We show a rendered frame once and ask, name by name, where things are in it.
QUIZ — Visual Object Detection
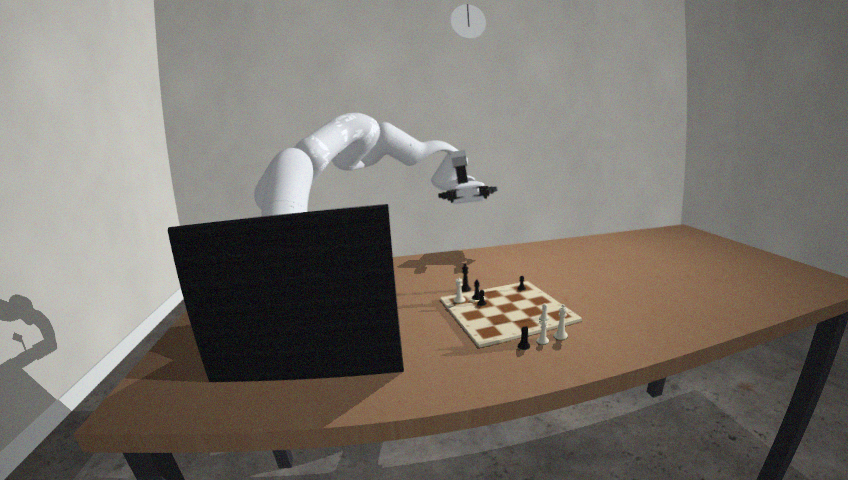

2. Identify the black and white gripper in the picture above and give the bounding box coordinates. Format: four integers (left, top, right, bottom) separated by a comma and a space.
438, 177, 497, 204

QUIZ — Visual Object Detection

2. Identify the brown and cream chessboard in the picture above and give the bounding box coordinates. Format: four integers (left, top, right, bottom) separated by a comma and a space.
440, 281, 562, 348

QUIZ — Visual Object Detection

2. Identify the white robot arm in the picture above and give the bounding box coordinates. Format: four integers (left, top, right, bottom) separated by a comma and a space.
254, 113, 476, 217

